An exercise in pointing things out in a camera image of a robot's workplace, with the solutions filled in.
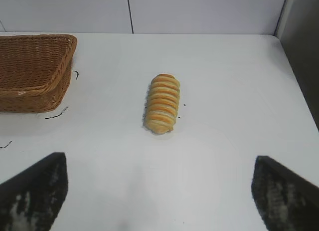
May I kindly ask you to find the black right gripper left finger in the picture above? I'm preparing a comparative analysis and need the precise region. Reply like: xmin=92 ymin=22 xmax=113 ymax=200
xmin=0 ymin=152 xmax=69 ymax=231

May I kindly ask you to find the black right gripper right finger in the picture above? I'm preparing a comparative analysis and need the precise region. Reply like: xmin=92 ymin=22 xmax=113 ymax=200
xmin=251 ymin=155 xmax=319 ymax=231

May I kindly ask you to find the long striped bread loaf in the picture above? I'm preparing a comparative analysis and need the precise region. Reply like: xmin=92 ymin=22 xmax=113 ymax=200
xmin=142 ymin=73 xmax=181 ymax=135

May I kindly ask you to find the brown woven wicker basket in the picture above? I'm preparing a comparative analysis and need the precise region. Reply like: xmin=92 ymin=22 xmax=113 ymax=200
xmin=0 ymin=34 xmax=78 ymax=114

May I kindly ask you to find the grey metal frame post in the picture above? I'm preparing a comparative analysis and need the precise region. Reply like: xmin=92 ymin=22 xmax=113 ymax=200
xmin=274 ymin=0 xmax=319 ymax=132

